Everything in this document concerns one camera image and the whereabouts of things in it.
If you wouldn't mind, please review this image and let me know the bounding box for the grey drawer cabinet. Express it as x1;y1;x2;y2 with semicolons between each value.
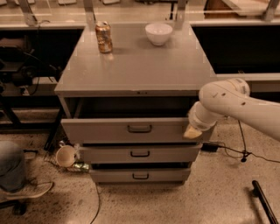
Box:
53;21;219;185

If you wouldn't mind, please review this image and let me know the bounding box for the black cable with plug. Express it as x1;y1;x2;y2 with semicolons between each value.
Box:
218;120;280;165

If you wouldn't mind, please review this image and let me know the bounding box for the black office chair base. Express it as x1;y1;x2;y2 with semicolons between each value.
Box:
0;200;27;215

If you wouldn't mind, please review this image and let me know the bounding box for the orange soda can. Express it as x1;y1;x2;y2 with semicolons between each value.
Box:
95;21;113;53

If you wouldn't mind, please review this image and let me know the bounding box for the black metal bar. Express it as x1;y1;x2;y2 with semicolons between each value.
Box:
252;180;279;224

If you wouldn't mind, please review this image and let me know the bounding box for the black floor cable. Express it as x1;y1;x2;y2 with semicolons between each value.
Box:
88;183;102;224

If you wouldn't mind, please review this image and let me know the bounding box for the grey top drawer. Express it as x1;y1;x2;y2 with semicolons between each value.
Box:
61;117;213;144

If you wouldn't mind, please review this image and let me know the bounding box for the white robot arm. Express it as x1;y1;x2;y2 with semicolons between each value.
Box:
183;78;280;141

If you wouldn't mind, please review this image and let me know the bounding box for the dark equipment under bench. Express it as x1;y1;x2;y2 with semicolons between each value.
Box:
0;36;61;95

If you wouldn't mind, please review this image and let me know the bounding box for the white ceramic bowl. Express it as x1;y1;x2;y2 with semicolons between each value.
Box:
145;23;173;46

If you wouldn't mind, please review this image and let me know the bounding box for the grey middle drawer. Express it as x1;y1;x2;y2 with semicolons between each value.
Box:
80;144;201;164

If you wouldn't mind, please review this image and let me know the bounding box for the person's jeans leg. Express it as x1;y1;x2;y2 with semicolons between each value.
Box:
0;141;26;193

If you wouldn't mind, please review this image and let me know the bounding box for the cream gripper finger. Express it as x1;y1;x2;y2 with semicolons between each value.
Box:
183;124;202;139

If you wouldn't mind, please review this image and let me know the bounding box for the grey sneaker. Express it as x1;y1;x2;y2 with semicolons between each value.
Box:
0;181;53;200

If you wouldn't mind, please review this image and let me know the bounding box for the black power adapter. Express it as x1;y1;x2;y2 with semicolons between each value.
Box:
201;143;219;152

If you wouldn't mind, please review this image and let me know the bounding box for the grey bottom drawer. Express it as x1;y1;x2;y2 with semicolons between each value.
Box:
89;168;191;183

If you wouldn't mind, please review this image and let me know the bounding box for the grey drawer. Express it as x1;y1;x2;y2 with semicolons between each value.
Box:
61;117;213;144
80;144;201;164
89;168;191;183

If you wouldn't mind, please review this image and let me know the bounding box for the tipped paper cup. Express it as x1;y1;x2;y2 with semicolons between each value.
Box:
55;145;76;167

